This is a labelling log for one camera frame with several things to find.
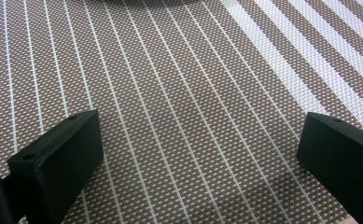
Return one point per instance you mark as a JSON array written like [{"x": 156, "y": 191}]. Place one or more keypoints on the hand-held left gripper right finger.
[{"x": 341, "y": 155}]

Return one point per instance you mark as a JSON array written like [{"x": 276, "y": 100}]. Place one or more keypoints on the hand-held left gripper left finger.
[{"x": 61, "y": 161}]

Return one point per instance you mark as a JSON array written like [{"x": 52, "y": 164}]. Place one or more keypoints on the brown white-striped woven mat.
[{"x": 185, "y": 93}]

